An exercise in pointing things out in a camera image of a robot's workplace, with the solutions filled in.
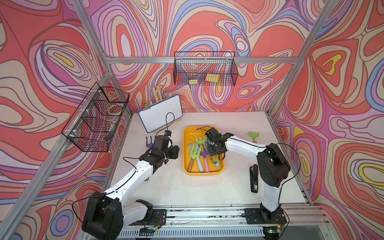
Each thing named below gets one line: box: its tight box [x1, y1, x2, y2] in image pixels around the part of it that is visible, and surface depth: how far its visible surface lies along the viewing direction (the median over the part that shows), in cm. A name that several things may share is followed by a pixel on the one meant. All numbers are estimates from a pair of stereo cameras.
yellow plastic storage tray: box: [183, 125, 226, 176], surface depth 93 cm
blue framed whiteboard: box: [138, 95, 183, 133], surface depth 95 cm
